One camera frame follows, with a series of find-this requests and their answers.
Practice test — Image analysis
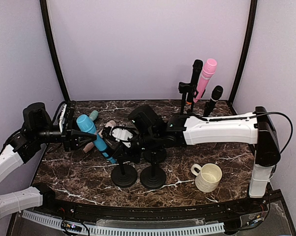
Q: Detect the pink microphone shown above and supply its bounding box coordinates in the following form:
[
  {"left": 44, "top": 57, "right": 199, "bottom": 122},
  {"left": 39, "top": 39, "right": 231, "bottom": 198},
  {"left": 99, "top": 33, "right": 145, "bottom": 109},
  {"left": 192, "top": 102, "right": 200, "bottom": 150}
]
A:
[{"left": 193, "top": 58, "right": 217, "bottom": 103}]

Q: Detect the black left corner post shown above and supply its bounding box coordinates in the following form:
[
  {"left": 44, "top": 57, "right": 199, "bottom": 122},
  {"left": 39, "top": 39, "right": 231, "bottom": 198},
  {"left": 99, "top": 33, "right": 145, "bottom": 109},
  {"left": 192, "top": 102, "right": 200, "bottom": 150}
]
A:
[{"left": 39, "top": 0, "right": 70, "bottom": 101}]

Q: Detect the mint green microphone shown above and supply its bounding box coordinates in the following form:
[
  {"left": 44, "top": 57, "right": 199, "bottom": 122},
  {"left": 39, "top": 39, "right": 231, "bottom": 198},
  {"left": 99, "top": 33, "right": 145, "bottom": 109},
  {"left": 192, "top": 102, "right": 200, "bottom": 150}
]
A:
[{"left": 89, "top": 110, "right": 99, "bottom": 121}]

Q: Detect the black corner post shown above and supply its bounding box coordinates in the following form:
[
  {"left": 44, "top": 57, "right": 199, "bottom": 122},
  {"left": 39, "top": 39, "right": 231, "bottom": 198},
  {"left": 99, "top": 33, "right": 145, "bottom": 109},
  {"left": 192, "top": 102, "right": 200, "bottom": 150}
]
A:
[
  {"left": 228, "top": 0, "right": 258, "bottom": 106},
  {"left": 39, "top": 0, "right": 70, "bottom": 101}
]

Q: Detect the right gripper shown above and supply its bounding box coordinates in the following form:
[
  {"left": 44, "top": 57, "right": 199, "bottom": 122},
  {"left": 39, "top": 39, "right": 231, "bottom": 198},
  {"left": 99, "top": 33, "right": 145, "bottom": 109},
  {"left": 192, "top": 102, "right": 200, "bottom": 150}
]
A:
[{"left": 113, "top": 128, "right": 159, "bottom": 163}]

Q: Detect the blue microphone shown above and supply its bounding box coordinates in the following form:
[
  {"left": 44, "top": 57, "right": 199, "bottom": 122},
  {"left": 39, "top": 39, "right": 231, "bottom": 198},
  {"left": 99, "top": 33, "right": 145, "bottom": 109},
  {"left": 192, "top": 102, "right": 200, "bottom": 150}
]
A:
[{"left": 76, "top": 114, "right": 117, "bottom": 164}]

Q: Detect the black right corner post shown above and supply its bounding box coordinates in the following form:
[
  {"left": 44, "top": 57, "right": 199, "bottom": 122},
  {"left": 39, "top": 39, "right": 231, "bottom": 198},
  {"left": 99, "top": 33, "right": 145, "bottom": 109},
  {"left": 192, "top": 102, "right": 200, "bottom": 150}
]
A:
[{"left": 228, "top": 0, "right": 258, "bottom": 106}]

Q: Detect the black stand of green microphone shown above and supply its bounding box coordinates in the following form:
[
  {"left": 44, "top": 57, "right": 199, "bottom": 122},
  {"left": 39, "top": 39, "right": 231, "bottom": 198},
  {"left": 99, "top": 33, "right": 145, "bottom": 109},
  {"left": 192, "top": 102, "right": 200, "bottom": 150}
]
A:
[{"left": 140, "top": 163, "right": 166, "bottom": 190}]

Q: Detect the tall black microphone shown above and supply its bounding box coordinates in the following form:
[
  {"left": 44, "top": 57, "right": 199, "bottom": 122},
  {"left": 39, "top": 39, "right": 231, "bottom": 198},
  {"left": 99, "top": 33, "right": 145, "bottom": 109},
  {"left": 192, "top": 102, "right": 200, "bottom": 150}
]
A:
[{"left": 186, "top": 59, "right": 203, "bottom": 104}]

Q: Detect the small black microphone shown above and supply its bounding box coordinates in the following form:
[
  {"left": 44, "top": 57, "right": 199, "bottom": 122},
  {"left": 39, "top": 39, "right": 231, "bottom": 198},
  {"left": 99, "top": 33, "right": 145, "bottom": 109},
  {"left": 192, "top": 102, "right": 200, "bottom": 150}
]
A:
[{"left": 203, "top": 85, "right": 223, "bottom": 117}]

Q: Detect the black stand of blue microphone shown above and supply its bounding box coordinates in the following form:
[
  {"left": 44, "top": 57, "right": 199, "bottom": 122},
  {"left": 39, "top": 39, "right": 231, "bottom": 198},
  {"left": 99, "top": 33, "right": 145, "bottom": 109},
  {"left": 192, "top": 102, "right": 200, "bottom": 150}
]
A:
[{"left": 110, "top": 143, "right": 137, "bottom": 188}]

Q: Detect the black front rail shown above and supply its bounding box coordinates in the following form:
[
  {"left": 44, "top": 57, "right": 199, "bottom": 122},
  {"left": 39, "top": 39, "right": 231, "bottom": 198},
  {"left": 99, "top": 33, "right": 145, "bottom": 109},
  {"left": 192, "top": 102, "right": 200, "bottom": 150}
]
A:
[{"left": 31, "top": 196, "right": 268, "bottom": 223}]

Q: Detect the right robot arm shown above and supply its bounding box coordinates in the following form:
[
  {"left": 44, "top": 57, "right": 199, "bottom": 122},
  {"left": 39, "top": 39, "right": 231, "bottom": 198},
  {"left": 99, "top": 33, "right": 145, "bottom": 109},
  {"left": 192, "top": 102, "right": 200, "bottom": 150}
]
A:
[{"left": 103, "top": 105, "right": 283, "bottom": 213}]

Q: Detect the beige microphone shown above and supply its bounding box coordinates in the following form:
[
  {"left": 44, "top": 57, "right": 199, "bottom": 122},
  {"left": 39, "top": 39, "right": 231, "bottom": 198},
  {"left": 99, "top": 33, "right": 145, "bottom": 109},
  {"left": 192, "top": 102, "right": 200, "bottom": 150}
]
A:
[{"left": 82, "top": 120, "right": 116, "bottom": 153}]

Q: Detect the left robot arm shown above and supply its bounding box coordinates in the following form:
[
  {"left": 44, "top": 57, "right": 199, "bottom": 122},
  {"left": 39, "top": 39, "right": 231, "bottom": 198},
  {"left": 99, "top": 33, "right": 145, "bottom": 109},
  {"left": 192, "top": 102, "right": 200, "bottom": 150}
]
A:
[{"left": 0, "top": 102, "right": 97, "bottom": 219}]

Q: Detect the black stand of beige microphone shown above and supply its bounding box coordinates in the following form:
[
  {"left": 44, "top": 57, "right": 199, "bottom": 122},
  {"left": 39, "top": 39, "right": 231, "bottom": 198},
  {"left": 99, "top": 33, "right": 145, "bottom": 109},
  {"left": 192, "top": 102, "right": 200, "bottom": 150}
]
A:
[{"left": 143, "top": 148, "right": 167, "bottom": 164}]

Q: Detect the cream ribbed mug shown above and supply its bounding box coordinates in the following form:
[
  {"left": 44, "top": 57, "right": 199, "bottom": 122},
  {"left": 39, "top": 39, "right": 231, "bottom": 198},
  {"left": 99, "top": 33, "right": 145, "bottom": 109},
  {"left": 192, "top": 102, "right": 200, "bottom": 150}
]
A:
[{"left": 190, "top": 163, "right": 222, "bottom": 193}]

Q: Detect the white cable duct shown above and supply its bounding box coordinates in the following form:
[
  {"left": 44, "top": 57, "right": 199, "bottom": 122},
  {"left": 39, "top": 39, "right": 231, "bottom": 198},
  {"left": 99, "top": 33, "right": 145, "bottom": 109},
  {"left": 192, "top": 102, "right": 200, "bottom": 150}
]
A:
[{"left": 22, "top": 210, "right": 225, "bottom": 236}]

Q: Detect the black stand of tall microphone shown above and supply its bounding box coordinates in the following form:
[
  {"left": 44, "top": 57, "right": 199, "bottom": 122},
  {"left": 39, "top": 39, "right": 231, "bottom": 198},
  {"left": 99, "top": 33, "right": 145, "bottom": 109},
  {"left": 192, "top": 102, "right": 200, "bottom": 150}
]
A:
[{"left": 178, "top": 82, "right": 198, "bottom": 115}]

